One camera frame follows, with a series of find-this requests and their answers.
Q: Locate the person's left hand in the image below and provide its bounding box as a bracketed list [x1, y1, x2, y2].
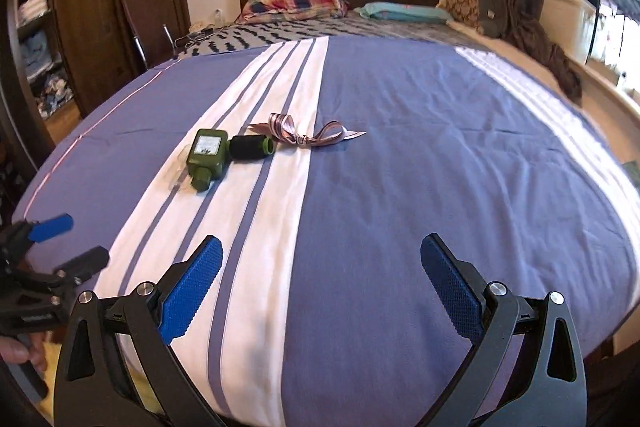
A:
[0, 333, 48, 373]

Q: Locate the yellow fluffy rug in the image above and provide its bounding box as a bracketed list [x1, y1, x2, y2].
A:
[36, 335, 164, 426]

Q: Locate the pink striped ribbon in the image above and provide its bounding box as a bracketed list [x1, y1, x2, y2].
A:
[248, 113, 366, 148]

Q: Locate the teal pillow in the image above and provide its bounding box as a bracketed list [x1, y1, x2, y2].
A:
[354, 1, 452, 24]

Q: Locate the plaid red blue pillow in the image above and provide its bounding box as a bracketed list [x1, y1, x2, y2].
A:
[235, 0, 348, 24]

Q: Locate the clear plastic hinged box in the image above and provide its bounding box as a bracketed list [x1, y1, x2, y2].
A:
[160, 157, 189, 192]

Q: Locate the green square bottle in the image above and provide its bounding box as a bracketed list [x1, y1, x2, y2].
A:
[186, 129, 229, 192]

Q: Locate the brown wooden wardrobe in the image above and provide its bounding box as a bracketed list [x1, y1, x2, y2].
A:
[1, 0, 189, 162]

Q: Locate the brown patterned cushion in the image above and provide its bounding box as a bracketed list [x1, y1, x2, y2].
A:
[437, 0, 500, 38]

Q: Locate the black cylinder with green cap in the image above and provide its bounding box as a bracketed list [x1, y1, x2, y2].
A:
[228, 134, 276, 161]

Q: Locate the purple white striped duvet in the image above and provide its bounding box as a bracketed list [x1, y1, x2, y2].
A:
[16, 36, 639, 426]

